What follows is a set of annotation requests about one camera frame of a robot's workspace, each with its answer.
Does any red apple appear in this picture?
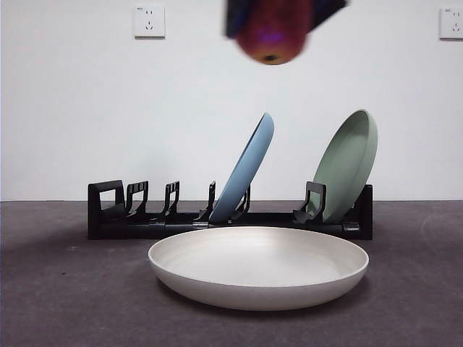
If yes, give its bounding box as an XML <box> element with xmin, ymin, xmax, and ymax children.
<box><xmin>234</xmin><ymin>0</ymin><xmax>311</xmax><ymax>67</ymax></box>

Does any pale cream yellow plate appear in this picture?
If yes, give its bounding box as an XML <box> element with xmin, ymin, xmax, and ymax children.
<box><xmin>147</xmin><ymin>226</ymin><xmax>370</xmax><ymax>312</ymax></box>

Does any blue plate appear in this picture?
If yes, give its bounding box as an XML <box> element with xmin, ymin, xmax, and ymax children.
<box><xmin>208</xmin><ymin>111</ymin><xmax>276</xmax><ymax>223</ymax></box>

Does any green plate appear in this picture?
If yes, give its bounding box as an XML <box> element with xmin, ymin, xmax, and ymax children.
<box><xmin>313</xmin><ymin>108</ymin><xmax>380</xmax><ymax>224</ymax></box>

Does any black plate rack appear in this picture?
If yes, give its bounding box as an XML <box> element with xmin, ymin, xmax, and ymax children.
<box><xmin>88</xmin><ymin>179</ymin><xmax>374</xmax><ymax>241</ymax></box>

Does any white wall socket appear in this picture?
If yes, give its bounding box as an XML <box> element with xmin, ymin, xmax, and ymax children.
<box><xmin>134</xmin><ymin>5</ymin><xmax>166</xmax><ymax>40</ymax></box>
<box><xmin>439</xmin><ymin>7</ymin><xmax>463</xmax><ymax>40</ymax></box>

